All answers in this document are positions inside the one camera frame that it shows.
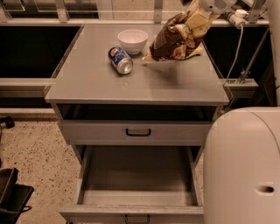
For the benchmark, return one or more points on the brown chip bag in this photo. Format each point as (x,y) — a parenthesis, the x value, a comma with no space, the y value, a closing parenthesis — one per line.
(175,41)

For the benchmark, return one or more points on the open grey middle drawer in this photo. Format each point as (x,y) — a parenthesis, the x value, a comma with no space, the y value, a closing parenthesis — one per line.
(147,180)

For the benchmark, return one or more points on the yellow sponge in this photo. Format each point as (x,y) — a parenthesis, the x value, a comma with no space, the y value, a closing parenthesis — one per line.
(197,51)

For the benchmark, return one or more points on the white bowl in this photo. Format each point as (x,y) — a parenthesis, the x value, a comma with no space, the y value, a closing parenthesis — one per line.
(133,41)

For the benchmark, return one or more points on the metal support rod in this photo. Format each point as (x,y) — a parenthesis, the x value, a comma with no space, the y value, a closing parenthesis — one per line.
(244,73)

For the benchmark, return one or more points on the black bin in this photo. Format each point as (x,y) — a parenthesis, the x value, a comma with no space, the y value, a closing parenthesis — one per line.
(13,196)

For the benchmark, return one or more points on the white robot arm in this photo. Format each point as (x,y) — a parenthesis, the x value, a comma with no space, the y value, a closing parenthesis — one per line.
(241,169)

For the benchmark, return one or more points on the blue soda can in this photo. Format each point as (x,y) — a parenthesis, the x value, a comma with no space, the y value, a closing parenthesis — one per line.
(120,60)

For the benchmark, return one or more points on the black middle drawer handle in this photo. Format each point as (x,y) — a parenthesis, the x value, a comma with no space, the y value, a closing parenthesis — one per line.
(131,219)

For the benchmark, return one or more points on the black drawer handle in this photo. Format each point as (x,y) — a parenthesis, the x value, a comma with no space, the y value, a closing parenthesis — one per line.
(138,132)
(131,219)

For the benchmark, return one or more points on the black top drawer handle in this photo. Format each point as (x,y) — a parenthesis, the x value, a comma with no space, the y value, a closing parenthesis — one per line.
(138,132)

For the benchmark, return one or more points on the closed grey top drawer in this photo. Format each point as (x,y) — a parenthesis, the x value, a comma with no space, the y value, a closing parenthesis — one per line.
(78,132)

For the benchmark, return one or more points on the grey drawer cabinet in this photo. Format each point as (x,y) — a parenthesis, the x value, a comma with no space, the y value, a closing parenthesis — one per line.
(88,87)

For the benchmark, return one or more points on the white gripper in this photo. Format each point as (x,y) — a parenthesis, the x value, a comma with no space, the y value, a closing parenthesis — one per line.
(218,5)

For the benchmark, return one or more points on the white power strip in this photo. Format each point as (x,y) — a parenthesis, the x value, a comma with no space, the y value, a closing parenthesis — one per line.
(235,17)

